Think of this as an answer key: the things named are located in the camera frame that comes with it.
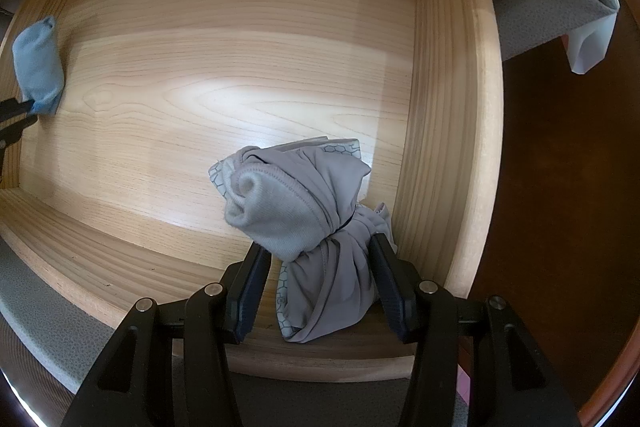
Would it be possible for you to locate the brown wooden furniture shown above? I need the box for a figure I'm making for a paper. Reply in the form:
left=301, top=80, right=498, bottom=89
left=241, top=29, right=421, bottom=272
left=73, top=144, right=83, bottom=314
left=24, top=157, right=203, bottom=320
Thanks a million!
left=450, top=7, right=640, bottom=427

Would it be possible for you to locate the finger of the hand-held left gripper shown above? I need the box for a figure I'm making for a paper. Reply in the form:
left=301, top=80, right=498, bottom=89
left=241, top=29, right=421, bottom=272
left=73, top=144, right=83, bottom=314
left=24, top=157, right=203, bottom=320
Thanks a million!
left=0, top=99, right=32, bottom=122
left=0, top=114, right=39, bottom=152

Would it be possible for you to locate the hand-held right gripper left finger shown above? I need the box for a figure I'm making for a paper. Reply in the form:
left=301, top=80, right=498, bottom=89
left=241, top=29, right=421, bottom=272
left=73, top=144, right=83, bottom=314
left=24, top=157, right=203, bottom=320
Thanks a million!
left=60, top=242, right=272, bottom=427

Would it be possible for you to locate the grey underwear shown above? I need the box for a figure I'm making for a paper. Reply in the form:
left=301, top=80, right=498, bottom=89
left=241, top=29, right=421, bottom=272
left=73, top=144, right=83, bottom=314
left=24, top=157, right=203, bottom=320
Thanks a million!
left=207, top=137, right=398, bottom=345

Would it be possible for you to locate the wooden drawer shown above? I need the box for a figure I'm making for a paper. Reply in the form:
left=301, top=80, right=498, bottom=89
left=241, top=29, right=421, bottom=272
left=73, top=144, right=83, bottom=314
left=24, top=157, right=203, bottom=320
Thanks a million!
left=0, top=0, right=506, bottom=427

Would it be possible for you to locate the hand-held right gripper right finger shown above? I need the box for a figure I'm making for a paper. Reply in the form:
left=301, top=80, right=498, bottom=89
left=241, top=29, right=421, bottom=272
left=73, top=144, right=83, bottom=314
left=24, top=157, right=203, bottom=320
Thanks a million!
left=369, top=232, right=581, bottom=427

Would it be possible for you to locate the light blue underwear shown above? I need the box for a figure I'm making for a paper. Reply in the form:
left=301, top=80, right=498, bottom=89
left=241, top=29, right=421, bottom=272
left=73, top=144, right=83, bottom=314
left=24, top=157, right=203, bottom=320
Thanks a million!
left=11, top=16, right=67, bottom=118

